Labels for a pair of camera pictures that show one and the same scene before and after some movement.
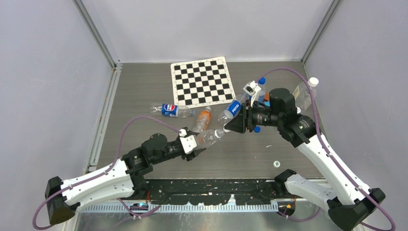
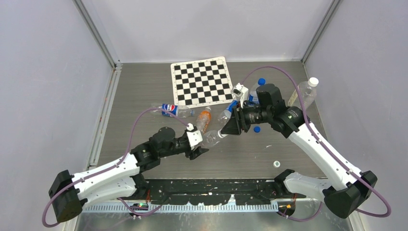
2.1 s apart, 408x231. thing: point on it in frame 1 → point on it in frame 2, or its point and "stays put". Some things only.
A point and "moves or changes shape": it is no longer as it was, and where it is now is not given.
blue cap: x=261 y=81 stays put
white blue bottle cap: x=225 y=130 moves or changes shape
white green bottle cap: x=276 y=164 stays put
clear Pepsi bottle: x=262 y=93 moves or changes shape
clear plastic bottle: x=207 y=137 stays put
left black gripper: x=190 y=155 stays put
